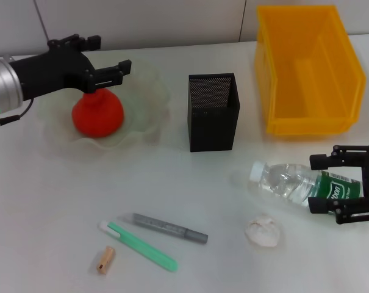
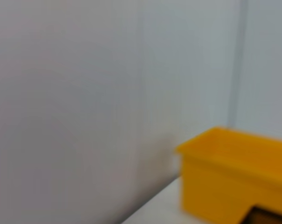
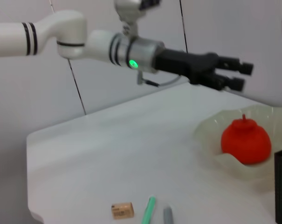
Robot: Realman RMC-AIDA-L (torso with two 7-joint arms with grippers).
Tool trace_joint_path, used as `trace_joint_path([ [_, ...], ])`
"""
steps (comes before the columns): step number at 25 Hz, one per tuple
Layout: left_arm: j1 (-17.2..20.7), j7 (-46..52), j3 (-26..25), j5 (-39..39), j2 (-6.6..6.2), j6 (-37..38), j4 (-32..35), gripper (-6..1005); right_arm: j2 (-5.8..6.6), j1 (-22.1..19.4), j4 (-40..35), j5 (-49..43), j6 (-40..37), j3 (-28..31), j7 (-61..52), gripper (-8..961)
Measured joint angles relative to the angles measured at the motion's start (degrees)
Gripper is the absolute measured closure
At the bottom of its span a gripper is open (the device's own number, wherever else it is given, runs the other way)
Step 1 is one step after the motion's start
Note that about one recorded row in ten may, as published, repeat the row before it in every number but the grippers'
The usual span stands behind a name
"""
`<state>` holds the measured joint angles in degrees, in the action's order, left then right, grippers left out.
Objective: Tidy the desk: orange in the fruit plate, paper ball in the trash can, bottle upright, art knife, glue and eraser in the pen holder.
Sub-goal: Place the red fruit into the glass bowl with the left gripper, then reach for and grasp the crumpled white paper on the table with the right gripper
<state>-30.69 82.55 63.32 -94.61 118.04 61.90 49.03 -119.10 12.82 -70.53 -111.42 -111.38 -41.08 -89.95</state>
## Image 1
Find yellow plastic bin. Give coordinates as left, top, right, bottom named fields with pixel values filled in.
left=253, top=4, right=367, bottom=136

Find grey marker pen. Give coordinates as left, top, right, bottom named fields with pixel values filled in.
left=132, top=212, right=209, bottom=245

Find red-orange fruit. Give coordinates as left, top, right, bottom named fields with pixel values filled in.
left=71, top=90, right=125, bottom=139

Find small tan cylinder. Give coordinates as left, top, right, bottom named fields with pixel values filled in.
left=96, top=245, right=116, bottom=274

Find black mesh pen holder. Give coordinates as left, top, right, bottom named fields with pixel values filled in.
left=185, top=72, right=242, bottom=153

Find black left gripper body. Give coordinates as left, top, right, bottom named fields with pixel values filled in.
left=9, top=50, right=96, bottom=101

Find clear water bottle green label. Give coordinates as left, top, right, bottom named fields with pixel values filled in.
left=248, top=161, right=365, bottom=209

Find green pen white tip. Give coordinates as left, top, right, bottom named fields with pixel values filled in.
left=99, top=221, right=178, bottom=273

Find white paper ball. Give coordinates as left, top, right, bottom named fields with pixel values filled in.
left=244, top=214, right=279, bottom=247

